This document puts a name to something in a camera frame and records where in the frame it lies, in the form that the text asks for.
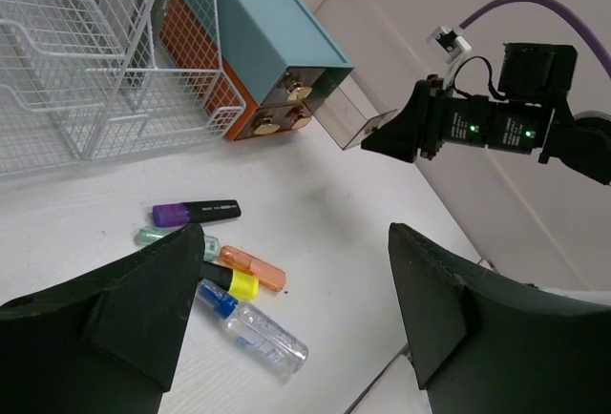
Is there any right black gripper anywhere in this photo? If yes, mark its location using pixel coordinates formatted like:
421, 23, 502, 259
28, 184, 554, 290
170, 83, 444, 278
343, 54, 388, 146
361, 74, 553, 162

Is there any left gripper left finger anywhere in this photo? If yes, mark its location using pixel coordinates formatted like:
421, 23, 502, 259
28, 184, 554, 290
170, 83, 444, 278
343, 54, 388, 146
1, 225, 203, 413

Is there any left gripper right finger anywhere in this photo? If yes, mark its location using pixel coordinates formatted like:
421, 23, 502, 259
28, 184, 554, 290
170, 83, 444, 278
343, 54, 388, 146
389, 223, 610, 413

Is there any clear blue-cap bottle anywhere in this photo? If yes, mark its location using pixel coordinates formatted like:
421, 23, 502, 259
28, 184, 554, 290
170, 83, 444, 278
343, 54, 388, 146
198, 279, 309, 376

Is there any grey setup guide booklet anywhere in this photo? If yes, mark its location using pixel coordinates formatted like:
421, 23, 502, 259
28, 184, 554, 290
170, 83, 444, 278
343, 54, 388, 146
128, 0, 170, 69

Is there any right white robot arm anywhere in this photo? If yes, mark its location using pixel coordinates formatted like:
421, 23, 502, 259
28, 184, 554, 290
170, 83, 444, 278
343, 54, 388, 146
361, 43, 610, 185

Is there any green highlighter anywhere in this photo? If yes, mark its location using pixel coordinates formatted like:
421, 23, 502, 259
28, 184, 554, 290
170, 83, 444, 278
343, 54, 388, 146
134, 226, 221, 262

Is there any purple highlighter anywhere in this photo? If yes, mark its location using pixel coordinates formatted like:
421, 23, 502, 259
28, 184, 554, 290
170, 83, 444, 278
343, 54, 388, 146
152, 199, 242, 228

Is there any yellow highlighter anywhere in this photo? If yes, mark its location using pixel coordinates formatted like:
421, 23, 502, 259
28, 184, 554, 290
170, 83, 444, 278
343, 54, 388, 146
200, 261, 260, 300

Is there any orange highlighter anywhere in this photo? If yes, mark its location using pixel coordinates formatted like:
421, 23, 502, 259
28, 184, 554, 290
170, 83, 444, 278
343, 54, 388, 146
220, 245, 286, 293

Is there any teal wooden drawer box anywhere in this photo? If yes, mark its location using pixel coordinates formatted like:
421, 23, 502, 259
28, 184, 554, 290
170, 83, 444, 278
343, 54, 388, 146
160, 0, 354, 141

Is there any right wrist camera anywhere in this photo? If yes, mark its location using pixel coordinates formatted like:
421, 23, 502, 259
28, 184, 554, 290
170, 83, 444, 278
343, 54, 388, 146
427, 26, 473, 64

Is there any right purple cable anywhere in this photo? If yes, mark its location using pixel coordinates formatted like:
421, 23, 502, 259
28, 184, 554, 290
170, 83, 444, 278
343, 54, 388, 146
460, 0, 611, 76

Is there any white wire desk organizer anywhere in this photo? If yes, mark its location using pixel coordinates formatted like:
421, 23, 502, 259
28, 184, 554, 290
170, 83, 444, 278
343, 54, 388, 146
1, 0, 245, 177

